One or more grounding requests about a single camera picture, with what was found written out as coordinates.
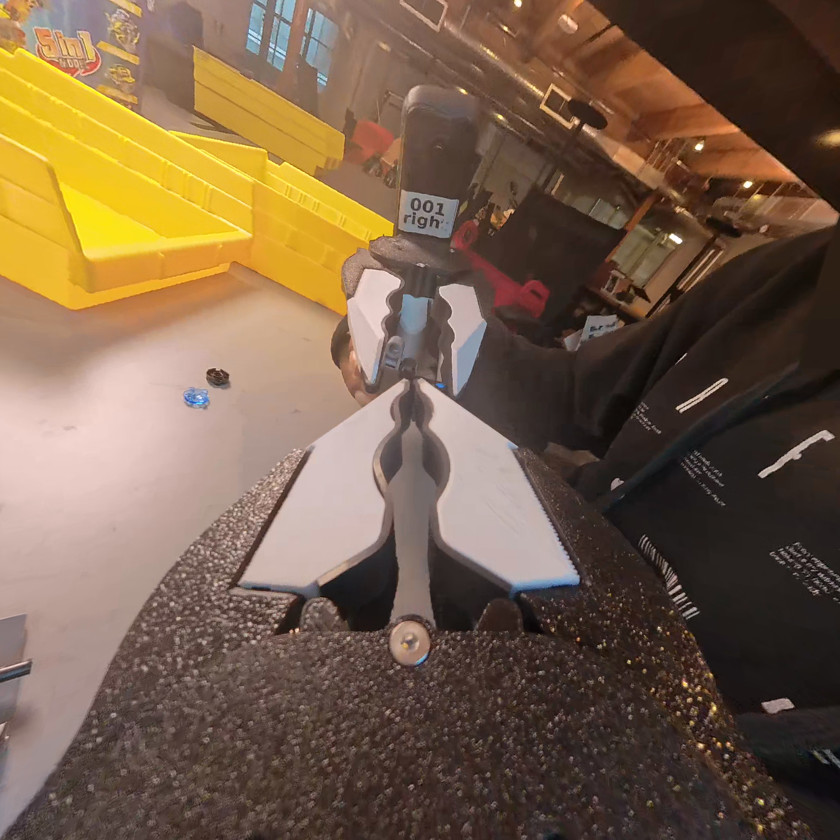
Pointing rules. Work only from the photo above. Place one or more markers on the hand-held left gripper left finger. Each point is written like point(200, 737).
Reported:
point(321, 518)

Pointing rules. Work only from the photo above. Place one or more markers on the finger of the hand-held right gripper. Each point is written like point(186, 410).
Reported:
point(367, 315)
point(466, 321)

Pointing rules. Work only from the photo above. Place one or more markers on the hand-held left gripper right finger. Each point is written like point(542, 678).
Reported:
point(499, 518)

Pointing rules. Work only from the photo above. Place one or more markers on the small black grey brick assembly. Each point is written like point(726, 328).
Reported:
point(407, 367)

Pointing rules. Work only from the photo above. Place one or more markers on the person's right forearm black sleeve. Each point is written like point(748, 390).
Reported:
point(590, 380)

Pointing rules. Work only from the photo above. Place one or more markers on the person's right hand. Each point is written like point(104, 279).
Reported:
point(348, 367)

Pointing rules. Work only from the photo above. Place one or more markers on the red plastic cart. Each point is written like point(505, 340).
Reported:
point(505, 289)

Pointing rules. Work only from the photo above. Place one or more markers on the black disc on pole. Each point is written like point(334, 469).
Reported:
point(587, 115)

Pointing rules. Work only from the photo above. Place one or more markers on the small black round brick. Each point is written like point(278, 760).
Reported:
point(218, 377)

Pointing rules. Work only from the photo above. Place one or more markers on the blue translucent round brick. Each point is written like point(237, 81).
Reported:
point(195, 397)

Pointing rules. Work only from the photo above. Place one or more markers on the paned window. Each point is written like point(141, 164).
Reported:
point(289, 39)

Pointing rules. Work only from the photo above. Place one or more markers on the open-front yellow plastic bin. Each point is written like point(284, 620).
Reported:
point(164, 269)

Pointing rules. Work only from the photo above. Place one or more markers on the person's black printed hoodie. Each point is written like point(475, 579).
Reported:
point(722, 558)

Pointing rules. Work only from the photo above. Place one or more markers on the yellow open storage bin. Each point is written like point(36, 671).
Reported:
point(98, 131)

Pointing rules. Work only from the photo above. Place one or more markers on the grey panel brick assembly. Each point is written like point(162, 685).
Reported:
point(13, 643)

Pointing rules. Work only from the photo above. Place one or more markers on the dark metal rod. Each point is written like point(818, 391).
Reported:
point(13, 670)

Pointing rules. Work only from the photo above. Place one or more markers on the toy robot kit box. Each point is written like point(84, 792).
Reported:
point(65, 46)

